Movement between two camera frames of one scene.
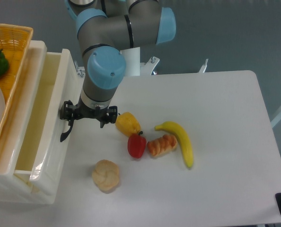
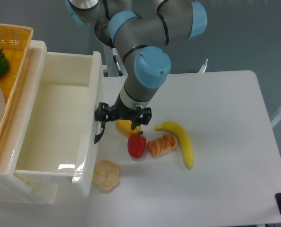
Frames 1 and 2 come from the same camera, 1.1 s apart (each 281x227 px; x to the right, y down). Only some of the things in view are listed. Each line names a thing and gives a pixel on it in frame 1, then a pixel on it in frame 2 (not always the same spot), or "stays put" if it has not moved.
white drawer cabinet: (6, 183) stays put
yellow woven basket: (13, 40) stays put
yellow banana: (181, 134) stays put
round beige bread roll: (105, 174) stays put
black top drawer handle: (64, 135) → (97, 136)
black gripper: (69, 111) → (105, 113)
